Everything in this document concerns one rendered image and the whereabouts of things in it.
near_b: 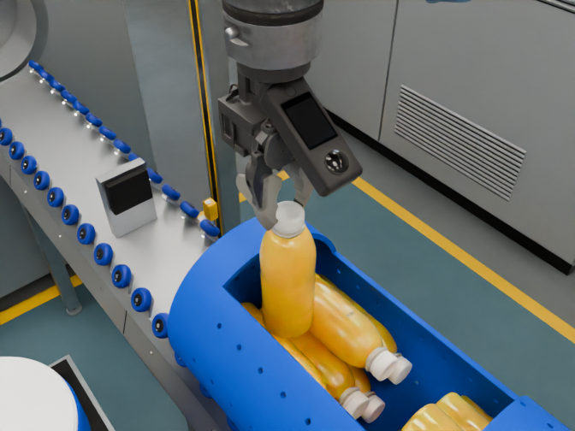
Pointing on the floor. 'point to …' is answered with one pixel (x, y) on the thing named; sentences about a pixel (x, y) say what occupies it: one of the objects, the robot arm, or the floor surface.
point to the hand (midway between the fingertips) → (287, 215)
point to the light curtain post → (208, 73)
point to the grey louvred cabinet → (465, 104)
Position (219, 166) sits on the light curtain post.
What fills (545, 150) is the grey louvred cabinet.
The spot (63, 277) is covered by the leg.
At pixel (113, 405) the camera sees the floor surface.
